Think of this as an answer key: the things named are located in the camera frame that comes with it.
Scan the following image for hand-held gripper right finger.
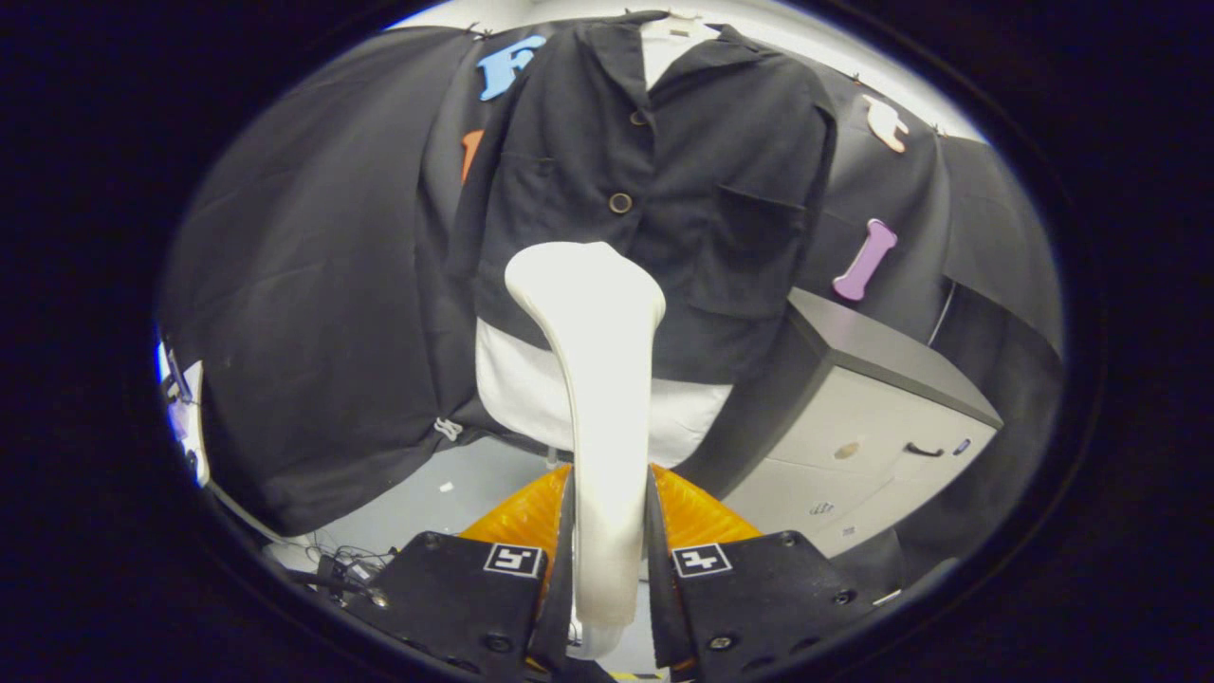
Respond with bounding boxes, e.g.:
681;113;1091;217
649;465;875;683

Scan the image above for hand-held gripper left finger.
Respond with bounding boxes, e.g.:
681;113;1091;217
343;465;578;683

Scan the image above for white garment steamer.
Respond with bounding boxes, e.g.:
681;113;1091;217
505;241;667;660

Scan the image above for black suit jacket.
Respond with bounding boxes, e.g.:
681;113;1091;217
446;11;840;385

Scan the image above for white mannequin torso form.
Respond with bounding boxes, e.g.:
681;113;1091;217
474;11;736;471

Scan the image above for beige cabinet with grey top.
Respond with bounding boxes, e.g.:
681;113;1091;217
678;287;1004;559

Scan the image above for black backdrop cloth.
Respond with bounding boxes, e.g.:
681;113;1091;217
156;24;1063;589

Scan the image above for black floor cables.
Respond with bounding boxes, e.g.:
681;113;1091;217
270;541;399;600

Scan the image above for thin white wall cable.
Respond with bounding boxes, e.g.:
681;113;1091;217
929;280;957;347

